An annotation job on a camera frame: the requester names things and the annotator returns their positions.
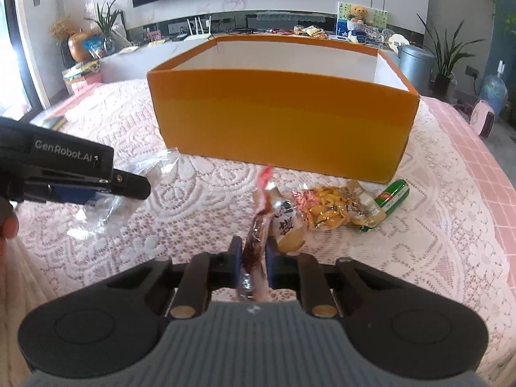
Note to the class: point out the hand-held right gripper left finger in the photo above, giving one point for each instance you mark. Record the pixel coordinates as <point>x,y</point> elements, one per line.
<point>236,262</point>

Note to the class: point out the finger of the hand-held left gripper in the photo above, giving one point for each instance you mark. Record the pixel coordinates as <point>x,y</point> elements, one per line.
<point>129,183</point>

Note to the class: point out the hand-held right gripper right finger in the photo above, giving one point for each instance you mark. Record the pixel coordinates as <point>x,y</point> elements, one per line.
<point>271,268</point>

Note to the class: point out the red-brown sausage packet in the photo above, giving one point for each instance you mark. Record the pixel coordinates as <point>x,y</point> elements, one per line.
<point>254,250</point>

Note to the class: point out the clear plastic bag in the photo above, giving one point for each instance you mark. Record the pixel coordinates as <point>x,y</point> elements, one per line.
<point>121,211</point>

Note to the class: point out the orange cardboard box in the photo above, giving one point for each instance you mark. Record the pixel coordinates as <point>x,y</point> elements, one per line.
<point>282,121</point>

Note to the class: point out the person's left hand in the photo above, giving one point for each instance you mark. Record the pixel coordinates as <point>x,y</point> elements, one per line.
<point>9,227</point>

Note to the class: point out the beige printed snack packet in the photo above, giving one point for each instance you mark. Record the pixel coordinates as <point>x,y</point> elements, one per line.
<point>288,229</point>

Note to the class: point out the pink box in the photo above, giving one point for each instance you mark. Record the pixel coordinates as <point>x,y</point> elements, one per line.
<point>82,82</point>

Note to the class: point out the yellow snack packet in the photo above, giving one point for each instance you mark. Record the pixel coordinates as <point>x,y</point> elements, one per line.
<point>326,209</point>

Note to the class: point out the brown round vase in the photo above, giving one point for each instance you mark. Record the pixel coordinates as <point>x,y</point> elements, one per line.
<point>80,48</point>

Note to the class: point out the blue snack bag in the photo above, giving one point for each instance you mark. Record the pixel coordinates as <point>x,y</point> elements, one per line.
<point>94,46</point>

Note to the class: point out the white marble TV console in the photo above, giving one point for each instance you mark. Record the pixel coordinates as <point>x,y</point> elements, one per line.
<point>129,64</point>

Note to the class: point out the leafy plant in glass vase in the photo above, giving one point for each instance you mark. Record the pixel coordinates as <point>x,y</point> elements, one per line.
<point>108,44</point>

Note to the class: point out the white lace tablecloth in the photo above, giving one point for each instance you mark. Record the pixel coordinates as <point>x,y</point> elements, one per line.
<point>403,258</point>

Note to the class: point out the green sausage packet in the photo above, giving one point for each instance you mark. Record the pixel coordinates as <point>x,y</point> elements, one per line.
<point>393,195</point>

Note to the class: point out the black set-top box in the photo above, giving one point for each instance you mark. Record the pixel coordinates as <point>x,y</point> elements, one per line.
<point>178,37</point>

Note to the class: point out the white router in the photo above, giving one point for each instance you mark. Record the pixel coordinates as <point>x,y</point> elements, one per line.
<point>197,37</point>

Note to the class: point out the pile of snack packets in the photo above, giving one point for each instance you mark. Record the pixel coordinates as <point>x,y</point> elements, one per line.
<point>306,31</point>

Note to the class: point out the grey-blue trash can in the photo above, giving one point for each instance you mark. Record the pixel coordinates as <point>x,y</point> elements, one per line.
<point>415,68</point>

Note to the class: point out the blue box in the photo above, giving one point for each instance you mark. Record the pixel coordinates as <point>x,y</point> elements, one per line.
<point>343,27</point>

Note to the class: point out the tall plant in black pot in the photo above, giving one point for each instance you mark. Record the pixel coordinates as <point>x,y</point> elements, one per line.
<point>443,82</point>

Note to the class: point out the pink heater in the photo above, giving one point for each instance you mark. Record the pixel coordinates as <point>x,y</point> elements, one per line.
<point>483,119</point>

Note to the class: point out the brown teddy bear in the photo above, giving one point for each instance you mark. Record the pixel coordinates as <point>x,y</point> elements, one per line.
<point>358,14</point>

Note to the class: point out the green white display board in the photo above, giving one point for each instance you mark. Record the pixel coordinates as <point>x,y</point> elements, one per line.
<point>379,14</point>

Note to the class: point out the blue water jug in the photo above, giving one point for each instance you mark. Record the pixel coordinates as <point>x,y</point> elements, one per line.
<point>495,90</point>

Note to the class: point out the wall socket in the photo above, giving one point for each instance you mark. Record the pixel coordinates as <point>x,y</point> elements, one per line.
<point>471,71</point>

